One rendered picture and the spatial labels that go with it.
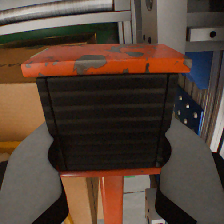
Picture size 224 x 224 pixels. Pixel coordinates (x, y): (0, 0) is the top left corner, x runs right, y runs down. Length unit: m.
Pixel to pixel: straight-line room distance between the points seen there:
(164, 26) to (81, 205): 0.43
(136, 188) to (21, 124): 1.84
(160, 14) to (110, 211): 0.21
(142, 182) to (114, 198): 1.83
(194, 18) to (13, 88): 0.27
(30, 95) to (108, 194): 0.19
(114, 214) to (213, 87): 0.26
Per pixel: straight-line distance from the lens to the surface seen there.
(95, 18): 0.58
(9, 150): 0.34
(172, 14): 0.20
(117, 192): 0.17
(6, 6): 0.80
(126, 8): 0.59
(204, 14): 0.23
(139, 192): 2.15
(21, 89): 0.29
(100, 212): 1.34
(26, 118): 0.32
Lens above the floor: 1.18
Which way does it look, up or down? 60 degrees down
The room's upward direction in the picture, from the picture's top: 177 degrees clockwise
